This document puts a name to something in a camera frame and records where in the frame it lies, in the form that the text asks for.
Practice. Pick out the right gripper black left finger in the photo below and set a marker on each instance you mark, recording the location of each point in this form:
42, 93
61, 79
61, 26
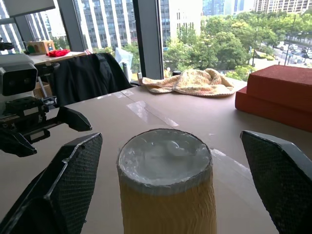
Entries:
70, 175

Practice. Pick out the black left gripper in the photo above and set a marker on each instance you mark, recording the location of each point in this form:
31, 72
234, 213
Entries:
24, 111

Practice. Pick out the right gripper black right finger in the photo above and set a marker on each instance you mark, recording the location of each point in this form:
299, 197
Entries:
280, 175

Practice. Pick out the brown cardboard box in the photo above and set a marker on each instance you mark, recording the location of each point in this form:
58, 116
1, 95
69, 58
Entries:
42, 90

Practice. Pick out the large orange-red box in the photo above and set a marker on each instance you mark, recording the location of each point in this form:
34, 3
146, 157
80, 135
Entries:
268, 112

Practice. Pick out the black jacket on chair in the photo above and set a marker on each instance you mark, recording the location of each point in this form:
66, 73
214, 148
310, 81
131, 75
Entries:
90, 78

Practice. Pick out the wooden desk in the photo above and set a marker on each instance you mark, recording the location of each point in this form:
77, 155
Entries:
44, 59

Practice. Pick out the red cloth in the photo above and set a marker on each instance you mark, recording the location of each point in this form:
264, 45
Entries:
58, 52

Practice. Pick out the wooden toy box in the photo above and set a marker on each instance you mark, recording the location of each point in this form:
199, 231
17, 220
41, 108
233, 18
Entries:
40, 46

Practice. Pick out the small orange-red box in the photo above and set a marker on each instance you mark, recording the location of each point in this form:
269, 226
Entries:
282, 87

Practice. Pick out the yellow ribbed paper cup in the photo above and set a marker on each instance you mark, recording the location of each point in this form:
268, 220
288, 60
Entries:
165, 200

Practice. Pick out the grey metal bottle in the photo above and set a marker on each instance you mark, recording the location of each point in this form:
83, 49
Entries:
126, 72

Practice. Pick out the clear tape strip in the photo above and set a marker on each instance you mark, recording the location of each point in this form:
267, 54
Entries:
151, 113

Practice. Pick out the clear plastic bag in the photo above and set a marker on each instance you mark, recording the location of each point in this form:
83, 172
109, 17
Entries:
123, 57

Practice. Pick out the yellow knitted cloth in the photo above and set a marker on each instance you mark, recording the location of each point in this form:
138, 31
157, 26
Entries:
195, 81

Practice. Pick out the black round lid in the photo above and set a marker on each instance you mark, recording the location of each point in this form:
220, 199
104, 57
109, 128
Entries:
177, 72

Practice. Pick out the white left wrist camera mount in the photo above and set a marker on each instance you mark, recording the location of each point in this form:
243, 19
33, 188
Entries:
17, 75

